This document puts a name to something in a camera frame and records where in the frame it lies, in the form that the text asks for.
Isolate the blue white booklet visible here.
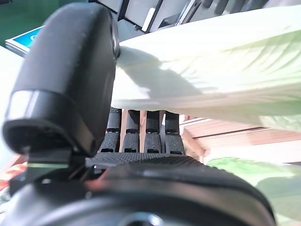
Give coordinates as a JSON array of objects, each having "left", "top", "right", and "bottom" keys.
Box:
[{"left": 4, "top": 24, "right": 45, "bottom": 57}]

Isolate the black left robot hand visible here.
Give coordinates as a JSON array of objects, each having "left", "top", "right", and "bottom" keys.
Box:
[{"left": 0, "top": 2, "right": 276, "bottom": 226}]

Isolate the napa cabbage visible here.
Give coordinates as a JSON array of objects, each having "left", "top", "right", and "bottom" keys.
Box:
[
  {"left": 255, "top": 175, "right": 301, "bottom": 223},
  {"left": 204, "top": 157, "right": 301, "bottom": 181},
  {"left": 110, "top": 4, "right": 301, "bottom": 132}
]

